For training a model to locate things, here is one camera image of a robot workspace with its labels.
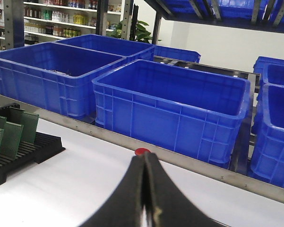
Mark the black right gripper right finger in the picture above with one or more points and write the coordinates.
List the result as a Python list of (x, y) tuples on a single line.
[(167, 206)]

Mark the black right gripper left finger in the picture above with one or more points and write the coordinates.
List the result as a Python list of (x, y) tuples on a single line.
[(124, 207)]

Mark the black slotted board rack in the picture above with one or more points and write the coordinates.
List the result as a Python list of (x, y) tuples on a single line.
[(34, 146)]

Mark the rear green circuit board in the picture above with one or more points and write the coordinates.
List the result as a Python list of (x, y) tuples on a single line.
[(11, 139)]

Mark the red emergency stop button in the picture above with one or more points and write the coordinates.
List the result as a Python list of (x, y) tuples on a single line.
[(141, 151)]

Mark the centre blue plastic crate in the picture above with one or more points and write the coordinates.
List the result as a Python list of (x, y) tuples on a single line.
[(191, 112)]

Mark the blue plastic crate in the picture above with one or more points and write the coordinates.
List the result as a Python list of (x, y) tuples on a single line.
[(267, 162), (191, 112), (54, 76)]

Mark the right blue plastic crate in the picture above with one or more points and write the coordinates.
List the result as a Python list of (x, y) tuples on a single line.
[(267, 162)]

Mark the left blue plastic crate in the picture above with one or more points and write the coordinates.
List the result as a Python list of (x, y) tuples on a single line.
[(54, 76)]

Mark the distant centre blue crate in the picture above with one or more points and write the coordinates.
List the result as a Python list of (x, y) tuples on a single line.
[(177, 54)]

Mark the far left blue crate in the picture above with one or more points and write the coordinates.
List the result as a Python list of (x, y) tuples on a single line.
[(131, 50)]

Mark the far right blue crate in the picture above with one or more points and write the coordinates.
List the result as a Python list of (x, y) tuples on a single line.
[(271, 71)]

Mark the green potted plant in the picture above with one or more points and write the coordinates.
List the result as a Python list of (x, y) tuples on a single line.
[(137, 34)]

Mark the store shelf with goods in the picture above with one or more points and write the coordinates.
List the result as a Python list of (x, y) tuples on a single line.
[(48, 20)]

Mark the overhead metal shelf rack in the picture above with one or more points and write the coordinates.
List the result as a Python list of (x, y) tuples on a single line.
[(261, 15)]

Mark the steel table edge rail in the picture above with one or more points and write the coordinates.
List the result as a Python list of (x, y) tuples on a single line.
[(226, 176)]

